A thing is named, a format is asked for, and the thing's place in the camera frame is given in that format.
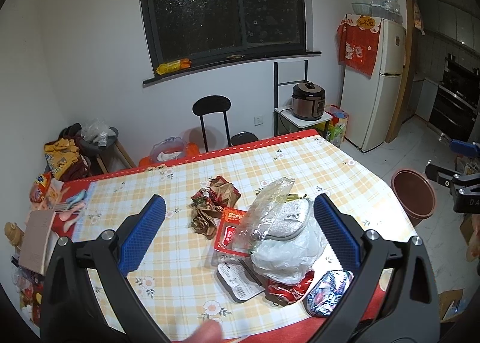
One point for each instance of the plaid yellow tablecloth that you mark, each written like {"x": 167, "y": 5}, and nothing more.
{"x": 177, "y": 280}

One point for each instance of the brown plastic trash bin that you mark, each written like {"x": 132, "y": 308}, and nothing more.
{"x": 415, "y": 194}

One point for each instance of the yellow snack bag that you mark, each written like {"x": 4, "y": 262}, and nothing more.
{"x": 64, "y": 160}

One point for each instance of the pink plastic spoon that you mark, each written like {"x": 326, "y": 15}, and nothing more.
{"x": 71, "y": 216}

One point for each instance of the brown paper bag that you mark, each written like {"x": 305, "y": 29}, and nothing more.
{"x": 208, "y": 204}

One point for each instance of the person's left hand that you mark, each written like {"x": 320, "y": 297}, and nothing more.
{"x": 208, "y": 332}

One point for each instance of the pink box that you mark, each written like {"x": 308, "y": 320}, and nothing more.
{"x": 33, "y": 252}

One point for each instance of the brown electric pressure cooker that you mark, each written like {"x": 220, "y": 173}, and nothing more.
{"x": 308, "y": 101}

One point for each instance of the dark side stool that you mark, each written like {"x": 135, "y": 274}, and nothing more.
{"x": 103, "y": 154}

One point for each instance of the colourful shopping bag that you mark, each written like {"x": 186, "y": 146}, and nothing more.
{"x": 337, "y": 125}

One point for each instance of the orange red snack bag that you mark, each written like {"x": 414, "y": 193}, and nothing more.
{"x": 40, "y": 187}

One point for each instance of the white labelled plastic tray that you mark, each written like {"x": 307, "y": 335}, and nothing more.
{"x": 240, "y": 282}

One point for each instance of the dark framed window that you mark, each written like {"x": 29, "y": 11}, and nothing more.
{"x": 214, "y": 33}

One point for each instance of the red plastic snack tray wrapper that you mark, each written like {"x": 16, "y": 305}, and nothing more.
{"x": 229, "y": 222}

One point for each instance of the red hanging cloth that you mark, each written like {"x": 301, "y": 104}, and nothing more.
{"x": 358, "y": 39}

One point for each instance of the yellow orange snack packet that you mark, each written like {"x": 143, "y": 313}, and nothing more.
{"x": 173, "y": 66}

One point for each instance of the blue plastic spoon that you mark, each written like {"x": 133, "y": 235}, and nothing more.
{"x": 71, "y": 201}

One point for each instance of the cardboard box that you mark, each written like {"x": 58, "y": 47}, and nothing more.
{"x": 451, "y": 304}

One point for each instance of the crushed red cola can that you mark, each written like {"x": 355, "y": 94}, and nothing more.
{"x": 283, "y": 294}

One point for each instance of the clear plastic storage container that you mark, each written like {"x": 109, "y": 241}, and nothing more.
{"x": 169, "y": 149}

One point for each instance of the white plastic bag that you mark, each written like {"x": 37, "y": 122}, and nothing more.
{"x": 291, "y": 246}

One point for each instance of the bowls on refrigerator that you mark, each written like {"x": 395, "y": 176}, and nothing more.
{"x": 386, "y": 9}

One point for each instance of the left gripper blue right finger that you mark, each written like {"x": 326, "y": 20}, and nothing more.
{"x": 342, "y": 241}

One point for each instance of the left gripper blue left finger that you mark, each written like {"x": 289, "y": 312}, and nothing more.
{"x": 137, "y": 232}

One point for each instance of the white refrigerator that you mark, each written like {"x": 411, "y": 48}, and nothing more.
{"x": 370, "y": 102}

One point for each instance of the clear crumpled plastic bag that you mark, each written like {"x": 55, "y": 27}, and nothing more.
{"x": 95, "y": 132}

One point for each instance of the black built-in oven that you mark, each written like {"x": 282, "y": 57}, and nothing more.
{"x": 456, "y": 105}

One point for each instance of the blue purple snack wrapper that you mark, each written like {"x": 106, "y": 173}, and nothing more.
{"x": 328, "y": 292}

